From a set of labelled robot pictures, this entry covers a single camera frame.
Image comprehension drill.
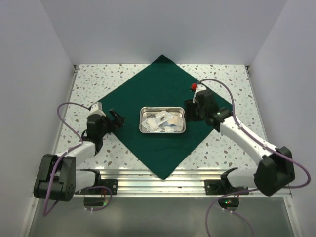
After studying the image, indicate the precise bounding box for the clear pouch with dark item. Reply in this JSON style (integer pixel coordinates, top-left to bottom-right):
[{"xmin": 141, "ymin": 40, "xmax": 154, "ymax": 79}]
[{"xmin": 155, "ymin": 111, "xmax": 174, "ymax": 124}]

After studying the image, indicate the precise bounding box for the stainless steel tray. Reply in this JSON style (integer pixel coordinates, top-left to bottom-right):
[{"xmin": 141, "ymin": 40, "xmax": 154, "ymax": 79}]
[{"xmin": 139, "ymin": 107, "xmax": 186, "ymax": 134}]

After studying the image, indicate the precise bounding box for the green surgical cloth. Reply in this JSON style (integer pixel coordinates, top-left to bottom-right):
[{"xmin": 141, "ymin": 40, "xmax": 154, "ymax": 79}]
[{"xmin": 100, "ymin": 55, "xmax": 213, "ymax": 179}]

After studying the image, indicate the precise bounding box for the clear bag with gloves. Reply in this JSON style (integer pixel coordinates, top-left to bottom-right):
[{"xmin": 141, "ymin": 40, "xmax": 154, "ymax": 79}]
[{"xmin": 168, "ymin": 115, "xmax": 184, "ymax": 129}]

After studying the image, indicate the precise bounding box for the white printed paper packet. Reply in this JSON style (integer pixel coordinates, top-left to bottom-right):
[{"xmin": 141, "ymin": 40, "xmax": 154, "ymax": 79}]
[{"xmin": 142, "ymin": 118, "xmax": 160, "ymax": 131}]

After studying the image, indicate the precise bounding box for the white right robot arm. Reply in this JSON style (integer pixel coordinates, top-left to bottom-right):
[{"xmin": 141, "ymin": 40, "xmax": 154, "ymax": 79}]
[{"xmin": 185, "ymin": 85, "xmax": 295, "ymax": 197}]

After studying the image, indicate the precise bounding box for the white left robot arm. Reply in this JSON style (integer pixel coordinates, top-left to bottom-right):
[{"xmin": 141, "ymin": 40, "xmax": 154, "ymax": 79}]
[{"xmin": 33, "ymin": 109, "xmax": 126, "ymax": 201}]

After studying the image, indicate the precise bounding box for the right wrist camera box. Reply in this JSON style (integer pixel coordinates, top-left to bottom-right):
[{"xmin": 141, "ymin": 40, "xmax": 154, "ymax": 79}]
[{"xmin": 193, "ymin": 85, "xmax": 203, "ymax": 100}]

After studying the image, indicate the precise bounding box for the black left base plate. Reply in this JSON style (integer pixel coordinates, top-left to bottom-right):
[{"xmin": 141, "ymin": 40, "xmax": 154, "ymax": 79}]
[{"xmin": 75, "ymin": 179, "xmax": 118, "ymax": 195}]

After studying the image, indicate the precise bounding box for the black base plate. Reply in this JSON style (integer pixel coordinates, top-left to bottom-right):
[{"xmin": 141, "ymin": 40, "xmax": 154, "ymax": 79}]
[
  {"xmin": 75, "ymin": 179, "xmax": 118, "ymax": 195},
  {"xmin": 204, "ymin": 179, "xmax": 249, "ymax": 195}
]

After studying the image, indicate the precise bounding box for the aluminium rail frame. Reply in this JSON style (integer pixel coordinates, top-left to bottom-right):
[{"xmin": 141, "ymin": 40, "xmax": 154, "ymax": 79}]
[{"xmin": 22, "ymin": 64, "xmax": 296, "ymax": 237}]

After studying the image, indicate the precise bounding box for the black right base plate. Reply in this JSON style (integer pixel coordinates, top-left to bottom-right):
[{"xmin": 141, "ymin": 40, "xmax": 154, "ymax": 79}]
[{"xmin": 204, "ymin": 179, "xmax": 249, "ymax": 195}]

